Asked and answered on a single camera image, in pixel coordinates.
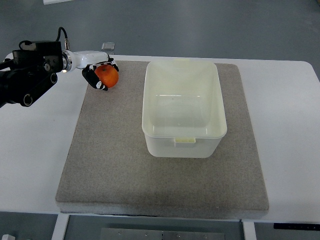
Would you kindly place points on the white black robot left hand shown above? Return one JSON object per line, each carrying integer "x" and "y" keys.
{"x": 87, "y": 62}

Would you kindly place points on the orange fruit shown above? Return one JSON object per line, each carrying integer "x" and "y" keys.
{"x": 107, "y": 74}

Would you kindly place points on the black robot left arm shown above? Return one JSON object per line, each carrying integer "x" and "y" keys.
{"x": 32, "y": 71}

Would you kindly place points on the cream plastic storage box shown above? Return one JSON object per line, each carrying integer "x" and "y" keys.
{"x": 183, "y": 114}

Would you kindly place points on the small clear square floor plate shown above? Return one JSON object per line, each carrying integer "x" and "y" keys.
{"x": 108, "y": 46}

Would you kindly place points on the white object top edge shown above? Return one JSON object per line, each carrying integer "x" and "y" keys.
{"x": 49, "y": 2}

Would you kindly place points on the grey felt mat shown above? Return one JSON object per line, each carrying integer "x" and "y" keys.
{"x": 109, "y": 169}

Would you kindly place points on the white table leg left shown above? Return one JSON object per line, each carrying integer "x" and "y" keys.
{"x": 60, "y": 226}

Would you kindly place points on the white table leg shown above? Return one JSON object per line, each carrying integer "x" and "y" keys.
{"x": 249, "y": 230}
{"x": 60, "y": 226}

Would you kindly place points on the small white block bottom left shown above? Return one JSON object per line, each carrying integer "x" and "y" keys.
{"x": 7, "y": 237}

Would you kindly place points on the white table leg right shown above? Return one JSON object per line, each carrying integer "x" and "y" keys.
{"x": 249, "y": 230}

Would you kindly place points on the black table control panel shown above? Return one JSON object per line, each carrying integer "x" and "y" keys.
{"x": 297, "y": 226}

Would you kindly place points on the grey metal base plate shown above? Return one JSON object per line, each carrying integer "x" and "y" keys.
{"x": 144, "y": 234}

